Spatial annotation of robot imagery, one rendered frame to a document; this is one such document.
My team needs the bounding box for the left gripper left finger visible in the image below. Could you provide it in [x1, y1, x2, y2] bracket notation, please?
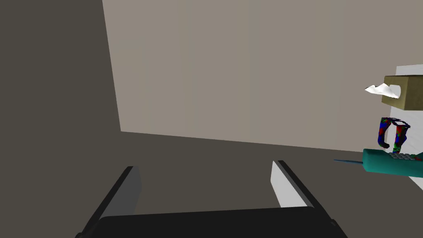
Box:
[86, 166, 143, 225]

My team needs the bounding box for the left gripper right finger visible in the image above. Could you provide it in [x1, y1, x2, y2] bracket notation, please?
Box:
[270, 160, 315, 209]

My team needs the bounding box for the white table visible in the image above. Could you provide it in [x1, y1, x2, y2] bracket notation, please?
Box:
[390, 64, 423, 192]

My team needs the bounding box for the olive tissue box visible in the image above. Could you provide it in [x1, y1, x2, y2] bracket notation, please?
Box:
[364, 75, 423, 111]

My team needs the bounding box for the teal cordless phone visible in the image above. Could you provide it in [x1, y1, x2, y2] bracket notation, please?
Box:
[333, 148, 423, 179]

